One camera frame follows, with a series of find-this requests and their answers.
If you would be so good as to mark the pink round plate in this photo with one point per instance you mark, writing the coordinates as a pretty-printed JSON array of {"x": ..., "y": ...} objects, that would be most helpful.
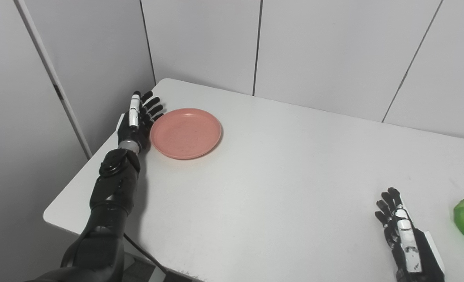
[{"x": 186, "y": 133}]

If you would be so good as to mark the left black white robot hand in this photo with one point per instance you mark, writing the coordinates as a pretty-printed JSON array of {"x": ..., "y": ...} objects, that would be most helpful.
[{"x": 132, "y": 125}]

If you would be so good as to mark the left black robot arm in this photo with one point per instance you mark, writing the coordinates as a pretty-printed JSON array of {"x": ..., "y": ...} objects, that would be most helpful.
[{"x": 106, "y": 203}]

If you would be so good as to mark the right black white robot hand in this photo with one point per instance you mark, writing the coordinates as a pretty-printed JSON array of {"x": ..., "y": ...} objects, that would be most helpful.
[{"x": 412, "y": 246}]

